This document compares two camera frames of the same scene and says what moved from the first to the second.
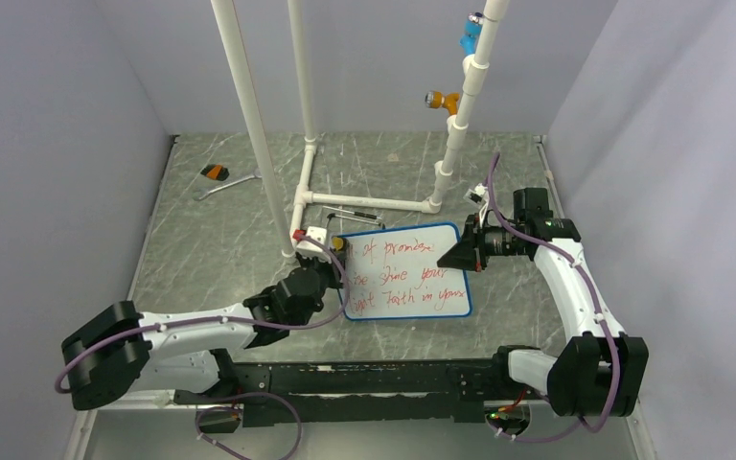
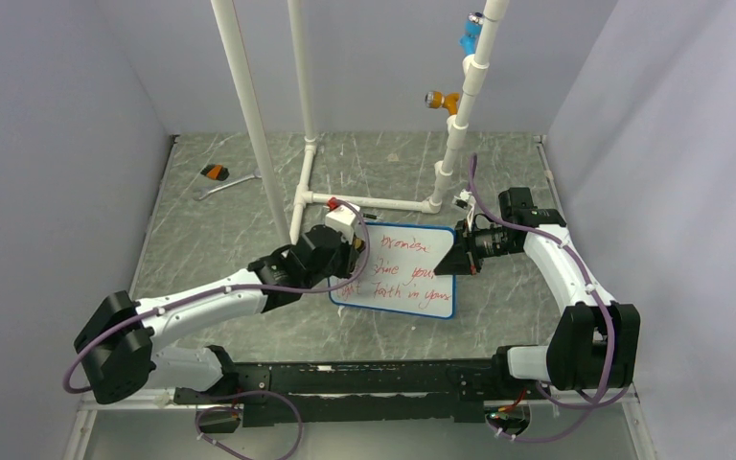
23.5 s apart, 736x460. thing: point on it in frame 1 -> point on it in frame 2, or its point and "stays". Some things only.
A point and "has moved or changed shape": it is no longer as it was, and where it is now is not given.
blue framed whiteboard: (394, 274) has moved or changed shape
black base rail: (372, 392) stays
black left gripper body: (329, 273) -> (341, 264)
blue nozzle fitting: (473, 27) stays
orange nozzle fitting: (438, 100) stays
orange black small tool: (216, 172) stays
